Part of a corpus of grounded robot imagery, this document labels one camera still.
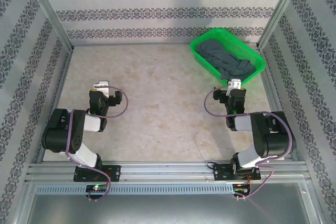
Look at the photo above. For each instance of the grey t-shirt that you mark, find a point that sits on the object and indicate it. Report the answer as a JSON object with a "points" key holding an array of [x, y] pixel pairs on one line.
{"points": [[223, 61]]}

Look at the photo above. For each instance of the green plastic mesh basket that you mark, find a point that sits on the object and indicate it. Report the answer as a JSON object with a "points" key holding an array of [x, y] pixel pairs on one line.
{"points": [[236, 40]]}

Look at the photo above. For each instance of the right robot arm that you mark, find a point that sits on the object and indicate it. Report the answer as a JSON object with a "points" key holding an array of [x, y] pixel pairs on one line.
{"points": [[275, 140]]}

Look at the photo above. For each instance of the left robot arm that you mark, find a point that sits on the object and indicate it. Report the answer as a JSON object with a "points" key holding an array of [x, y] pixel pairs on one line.
{"points": [[60, 129]]}

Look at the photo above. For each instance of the grey metal sheet panel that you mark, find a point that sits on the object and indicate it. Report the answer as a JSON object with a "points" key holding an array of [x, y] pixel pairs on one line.
{"points": [[168, 211]]}

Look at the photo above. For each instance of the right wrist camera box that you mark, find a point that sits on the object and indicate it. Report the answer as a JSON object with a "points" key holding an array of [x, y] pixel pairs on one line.
{"points": [[235, 83]]}

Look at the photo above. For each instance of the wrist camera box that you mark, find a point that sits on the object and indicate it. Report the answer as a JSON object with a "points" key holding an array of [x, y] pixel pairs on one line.
{"points": [[235, 83], [102, 85]]}

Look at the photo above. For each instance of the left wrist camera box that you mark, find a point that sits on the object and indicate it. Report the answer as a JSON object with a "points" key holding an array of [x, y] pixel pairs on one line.
{"points": [[102, 85]]}

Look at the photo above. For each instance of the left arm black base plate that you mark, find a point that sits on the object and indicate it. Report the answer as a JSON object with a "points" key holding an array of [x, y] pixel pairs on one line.
{"points": [[115, 172]]}

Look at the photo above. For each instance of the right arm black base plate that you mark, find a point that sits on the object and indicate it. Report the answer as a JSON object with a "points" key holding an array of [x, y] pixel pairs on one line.
{"points": [[220, 172]]}

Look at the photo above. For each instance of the aluminium frame post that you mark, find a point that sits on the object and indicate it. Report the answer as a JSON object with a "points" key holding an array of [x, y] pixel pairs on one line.
{"points": [[281, 9], [52, 14]]}

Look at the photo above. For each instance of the aluminium mounting rail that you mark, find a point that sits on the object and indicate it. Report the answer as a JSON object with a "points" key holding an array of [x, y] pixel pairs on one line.
{"points": [[168, 171]]}

